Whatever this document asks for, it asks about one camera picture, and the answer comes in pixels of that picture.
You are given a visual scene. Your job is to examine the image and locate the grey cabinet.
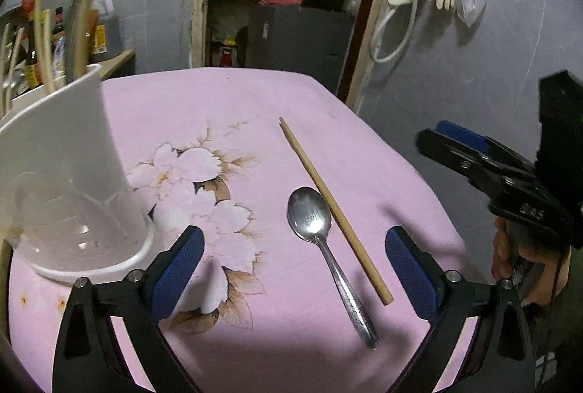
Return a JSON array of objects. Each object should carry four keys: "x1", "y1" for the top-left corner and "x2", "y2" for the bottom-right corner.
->
[{"x1": 247, "y1": 6, "x2": 356, "y2": 95}]

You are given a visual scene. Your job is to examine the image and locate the dark wooden door post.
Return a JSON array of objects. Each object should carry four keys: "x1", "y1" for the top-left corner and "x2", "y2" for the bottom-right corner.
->
[{"x1": 337, "y1": 0, "x2": 408, "y2": 111}]

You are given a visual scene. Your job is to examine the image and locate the white hose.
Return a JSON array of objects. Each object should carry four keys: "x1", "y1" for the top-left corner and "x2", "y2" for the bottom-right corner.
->
[{"x1": 369, "y1": 0, "x2": 422, "y2": 63}]

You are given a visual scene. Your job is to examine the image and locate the large jug with yellow label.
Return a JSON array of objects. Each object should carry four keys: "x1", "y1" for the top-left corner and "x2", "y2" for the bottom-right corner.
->
[{"x1": 91, "y1": 0, "x2": 124, "y2": 61}]

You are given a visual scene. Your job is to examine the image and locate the small metal spoon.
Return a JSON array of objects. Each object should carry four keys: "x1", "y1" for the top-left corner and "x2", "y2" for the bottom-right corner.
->
[{"x1": 286, "y1": 186, "x2": 380, "y2": 349}]

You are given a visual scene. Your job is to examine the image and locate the person's right forearm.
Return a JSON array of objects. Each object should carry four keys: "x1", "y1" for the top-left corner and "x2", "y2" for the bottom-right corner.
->
[{"x1": 531, "y1": 247, "x2": 583, "y2": 393}]

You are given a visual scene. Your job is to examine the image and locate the small red bottle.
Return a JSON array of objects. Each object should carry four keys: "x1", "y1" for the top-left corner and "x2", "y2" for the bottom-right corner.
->
[{"x1": 220, "y1": 39, "x2": 238, "y2": 67}]

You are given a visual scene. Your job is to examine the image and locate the pink floral tablecloth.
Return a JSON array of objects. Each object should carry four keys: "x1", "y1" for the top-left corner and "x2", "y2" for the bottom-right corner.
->
[{"x1": 7, "y1": 67, "x2": 481, "y2": 393}]

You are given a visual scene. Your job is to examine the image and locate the red capped sauce bottle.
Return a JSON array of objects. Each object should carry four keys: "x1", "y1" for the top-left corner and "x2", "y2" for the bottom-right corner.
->
[{"x1": 25, "y1": 49, "x2": 42, "y2": 91}]

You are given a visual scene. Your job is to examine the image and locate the white plastic utensil holder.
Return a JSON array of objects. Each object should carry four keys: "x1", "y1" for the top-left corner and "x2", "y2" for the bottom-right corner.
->
[{"x1": 0, "y1": 64, "x2": 158, "y2": 287}]

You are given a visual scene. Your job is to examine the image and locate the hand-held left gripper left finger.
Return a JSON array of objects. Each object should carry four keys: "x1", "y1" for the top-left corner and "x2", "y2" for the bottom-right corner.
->
[{"x1": 51, "y1": 225, "x2": 204, "y2": 393}]

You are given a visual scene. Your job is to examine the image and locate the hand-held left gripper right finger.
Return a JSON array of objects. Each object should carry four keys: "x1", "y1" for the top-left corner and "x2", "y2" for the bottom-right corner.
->
[{"x1": 385, "y1": 225, "x2": 536, "y2": 393}]

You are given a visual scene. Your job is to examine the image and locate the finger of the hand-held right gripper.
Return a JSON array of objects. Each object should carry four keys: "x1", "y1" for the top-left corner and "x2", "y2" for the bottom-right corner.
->
[
  {"x1": 435, "y1": 121, "x2": 536, "y2": 173},
  {"x1": 416, "y1": 128, "x2": 506, "y2": 198}
]

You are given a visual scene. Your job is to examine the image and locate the person's right hand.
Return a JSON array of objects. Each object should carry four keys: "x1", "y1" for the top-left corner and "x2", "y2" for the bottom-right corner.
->
[{"x1": 492, "y1": 215, "x2": 571, "y2": 307}]

